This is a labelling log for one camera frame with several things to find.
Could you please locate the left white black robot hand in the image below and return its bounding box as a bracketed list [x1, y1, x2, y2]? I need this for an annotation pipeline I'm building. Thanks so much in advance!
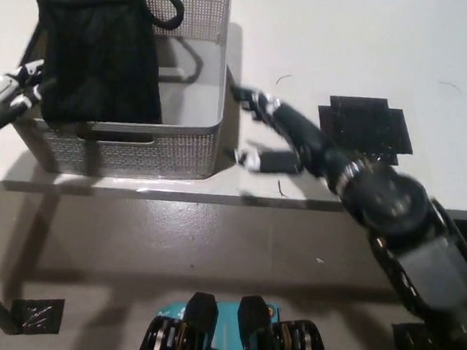
[0, 55, 60, 155]

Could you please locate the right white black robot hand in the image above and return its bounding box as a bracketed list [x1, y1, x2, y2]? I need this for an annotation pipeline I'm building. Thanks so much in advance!
[220, 82, 362, 196]

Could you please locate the dark green lunch bag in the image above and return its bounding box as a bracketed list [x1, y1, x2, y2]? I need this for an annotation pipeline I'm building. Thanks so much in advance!
[15, 0, 188, 135]

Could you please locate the black tape patch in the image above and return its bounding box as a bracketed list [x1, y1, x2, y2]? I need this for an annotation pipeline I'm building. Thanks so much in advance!
[312, 91, 419, 169]

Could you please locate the grey perforated plastic basket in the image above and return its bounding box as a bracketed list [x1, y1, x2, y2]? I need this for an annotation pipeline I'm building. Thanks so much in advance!
[8, 0, 237, 189]

